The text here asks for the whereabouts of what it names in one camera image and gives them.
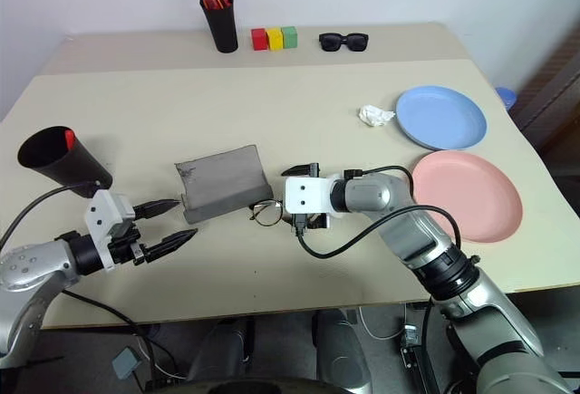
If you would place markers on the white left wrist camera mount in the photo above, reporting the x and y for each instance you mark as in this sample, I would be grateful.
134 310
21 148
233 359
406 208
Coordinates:
103 213

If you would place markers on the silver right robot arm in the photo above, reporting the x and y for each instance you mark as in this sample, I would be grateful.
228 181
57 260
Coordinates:
489 321

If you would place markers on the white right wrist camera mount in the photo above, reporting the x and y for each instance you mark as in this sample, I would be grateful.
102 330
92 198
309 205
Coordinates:
306 195

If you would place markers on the black metal stand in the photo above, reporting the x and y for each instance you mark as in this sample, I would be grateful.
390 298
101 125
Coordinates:
414 358

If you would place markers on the crumpled white tissue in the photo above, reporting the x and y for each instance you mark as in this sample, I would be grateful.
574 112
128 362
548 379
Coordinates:
374 115

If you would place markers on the pink plate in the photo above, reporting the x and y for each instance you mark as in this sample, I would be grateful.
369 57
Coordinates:
466 197

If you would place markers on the yellow block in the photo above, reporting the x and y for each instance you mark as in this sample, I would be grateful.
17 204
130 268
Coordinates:
274 39

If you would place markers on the empty-looking black cup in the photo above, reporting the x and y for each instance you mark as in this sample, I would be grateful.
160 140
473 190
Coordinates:
68 167

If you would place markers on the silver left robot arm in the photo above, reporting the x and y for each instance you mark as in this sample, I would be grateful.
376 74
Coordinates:
27 267

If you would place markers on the grey-blue small box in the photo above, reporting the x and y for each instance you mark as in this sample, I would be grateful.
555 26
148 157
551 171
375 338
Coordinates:
124 363

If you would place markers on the blue plate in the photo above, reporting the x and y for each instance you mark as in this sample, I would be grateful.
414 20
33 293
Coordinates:
439 115

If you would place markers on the dark rounded shape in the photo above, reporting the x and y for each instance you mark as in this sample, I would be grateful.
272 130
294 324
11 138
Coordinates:
340 353
217 348

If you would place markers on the black cup full of markers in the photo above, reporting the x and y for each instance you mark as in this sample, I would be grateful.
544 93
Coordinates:
222 27

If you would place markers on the brown wooden furniture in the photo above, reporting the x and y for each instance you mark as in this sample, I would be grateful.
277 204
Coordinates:
557 95

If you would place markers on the thin-framed clear glasses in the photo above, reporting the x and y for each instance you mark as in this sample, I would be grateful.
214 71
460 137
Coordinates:
265 207

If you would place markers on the red block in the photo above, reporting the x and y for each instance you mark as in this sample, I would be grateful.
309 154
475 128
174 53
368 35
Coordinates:
259 40

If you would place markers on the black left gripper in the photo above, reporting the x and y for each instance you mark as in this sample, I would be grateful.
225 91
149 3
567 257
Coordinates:
127 251

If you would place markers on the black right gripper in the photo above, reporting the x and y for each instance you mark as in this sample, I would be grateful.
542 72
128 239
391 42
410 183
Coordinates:
312 223

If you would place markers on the grey glasses case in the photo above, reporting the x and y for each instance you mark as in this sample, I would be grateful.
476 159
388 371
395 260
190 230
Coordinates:
222 181

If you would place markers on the green block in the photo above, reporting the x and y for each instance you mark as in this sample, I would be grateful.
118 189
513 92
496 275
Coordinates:
289 37

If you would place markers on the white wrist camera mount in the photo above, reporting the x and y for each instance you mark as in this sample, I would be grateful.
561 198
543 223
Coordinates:
103 213
306 195

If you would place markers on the blue round lid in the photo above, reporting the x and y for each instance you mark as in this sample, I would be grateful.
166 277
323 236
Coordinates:
506 96

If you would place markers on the black sunglasses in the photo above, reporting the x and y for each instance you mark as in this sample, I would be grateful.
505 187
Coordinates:
333 42

